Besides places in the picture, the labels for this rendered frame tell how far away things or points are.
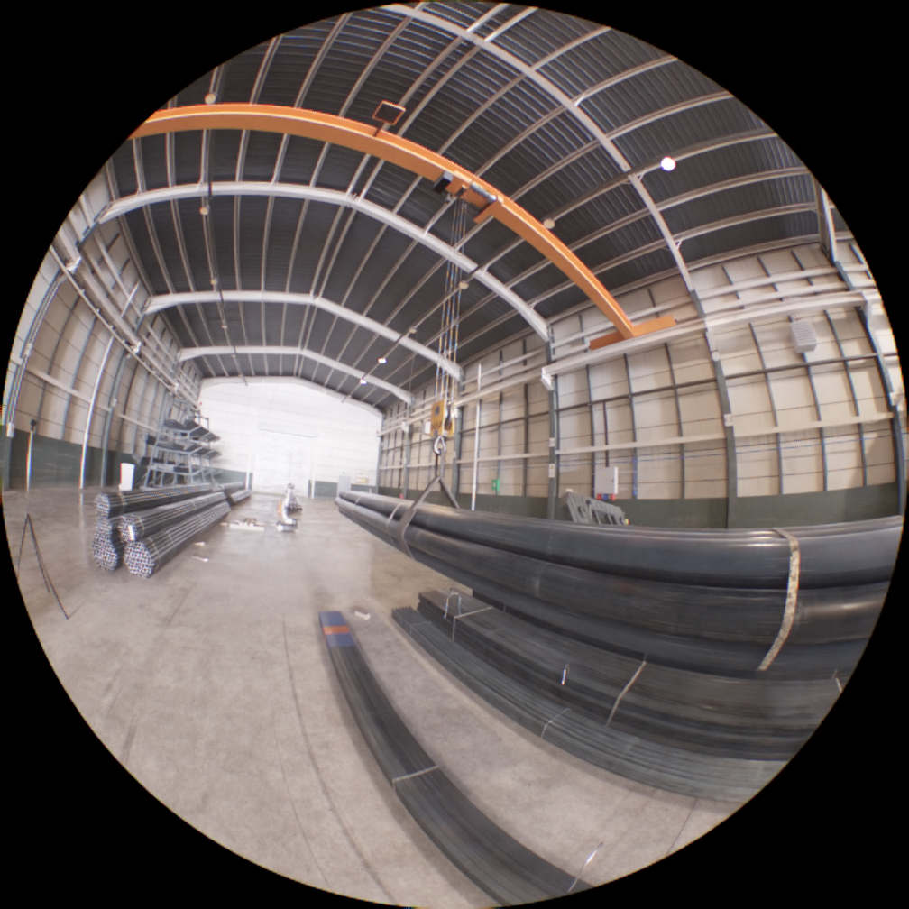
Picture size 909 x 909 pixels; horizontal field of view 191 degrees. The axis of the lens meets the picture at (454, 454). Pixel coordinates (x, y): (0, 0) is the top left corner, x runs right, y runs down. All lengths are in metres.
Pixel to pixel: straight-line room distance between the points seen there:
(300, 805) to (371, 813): 0.34
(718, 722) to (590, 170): 9.30
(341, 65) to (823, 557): 9.23
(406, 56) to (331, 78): 1.70
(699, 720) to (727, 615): 1.04
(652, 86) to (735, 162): 2.79
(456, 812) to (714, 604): 1.30
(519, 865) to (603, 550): 1.39
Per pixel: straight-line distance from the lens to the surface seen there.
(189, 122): 6.16
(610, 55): 8.65
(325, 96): 8.86
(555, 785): 1.88
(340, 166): 9.61
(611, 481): 8.59
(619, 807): 1.89
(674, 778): 1.89
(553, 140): 8.42
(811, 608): 1.00
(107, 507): 4.34
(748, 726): 1.94
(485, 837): 1.51
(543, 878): 1.50
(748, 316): 9.03
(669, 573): 0.98
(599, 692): 1.91
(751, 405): 8.74
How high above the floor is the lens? 1.60
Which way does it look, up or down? 8 degrees up
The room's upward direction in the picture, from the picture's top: 3 degrees clockwise
